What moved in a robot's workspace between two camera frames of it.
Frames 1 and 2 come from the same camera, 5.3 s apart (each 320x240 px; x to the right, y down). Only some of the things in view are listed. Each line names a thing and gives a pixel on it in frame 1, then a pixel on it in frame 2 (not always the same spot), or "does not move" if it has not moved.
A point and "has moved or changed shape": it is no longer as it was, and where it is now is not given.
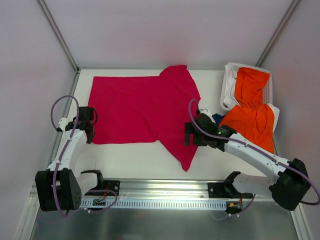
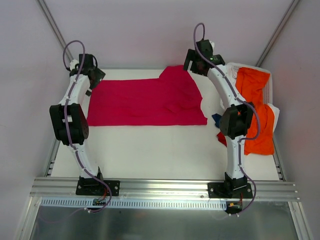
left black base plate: (111, 185) does not move
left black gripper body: (90, 135) to (97, 75)
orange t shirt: (253, 118) does not move
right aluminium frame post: (271, 42) does not move
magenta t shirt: (146, 109) has moved or changed shape
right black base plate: (225, 190) does not move
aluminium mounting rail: (177, 190) does not move
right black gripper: (188, 133) to (188, 63)
